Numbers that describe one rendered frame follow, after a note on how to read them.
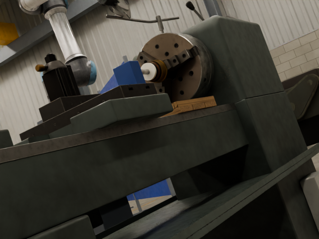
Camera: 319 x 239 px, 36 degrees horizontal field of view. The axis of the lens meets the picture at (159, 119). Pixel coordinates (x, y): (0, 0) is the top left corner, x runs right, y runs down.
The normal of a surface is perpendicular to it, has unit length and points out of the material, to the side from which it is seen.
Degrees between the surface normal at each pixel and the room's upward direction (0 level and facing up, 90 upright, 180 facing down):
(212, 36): 90
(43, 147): 90
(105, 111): 90
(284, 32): 90
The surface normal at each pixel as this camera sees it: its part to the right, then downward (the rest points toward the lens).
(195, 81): -0.50, 0.11
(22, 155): 0.80, -0.33
